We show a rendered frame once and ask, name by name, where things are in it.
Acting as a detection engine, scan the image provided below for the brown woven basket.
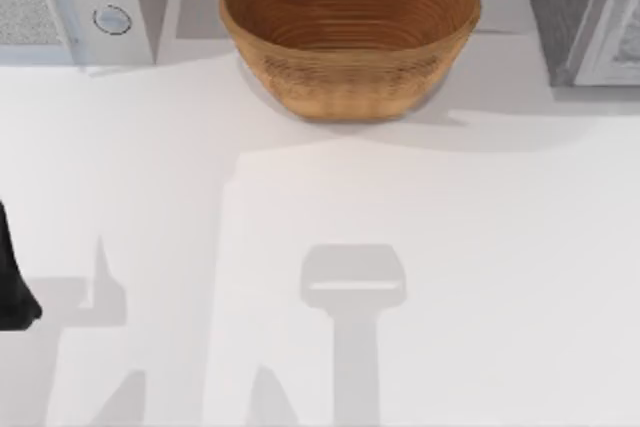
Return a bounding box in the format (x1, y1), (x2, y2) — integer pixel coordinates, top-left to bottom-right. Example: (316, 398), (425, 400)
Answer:
(218, 0), (483, 123)

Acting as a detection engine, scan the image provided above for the round microwave knob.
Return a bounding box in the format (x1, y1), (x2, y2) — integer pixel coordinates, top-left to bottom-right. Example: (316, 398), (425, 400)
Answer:
(92, 3), (134, 36)

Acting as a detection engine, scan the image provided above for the pale microwave oven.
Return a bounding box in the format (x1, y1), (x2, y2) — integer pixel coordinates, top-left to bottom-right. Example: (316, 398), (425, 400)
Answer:
(0, 0), (174, 67)

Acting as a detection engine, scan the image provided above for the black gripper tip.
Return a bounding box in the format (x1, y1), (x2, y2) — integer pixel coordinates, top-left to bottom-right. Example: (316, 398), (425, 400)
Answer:
(0, 201), (43, 333)

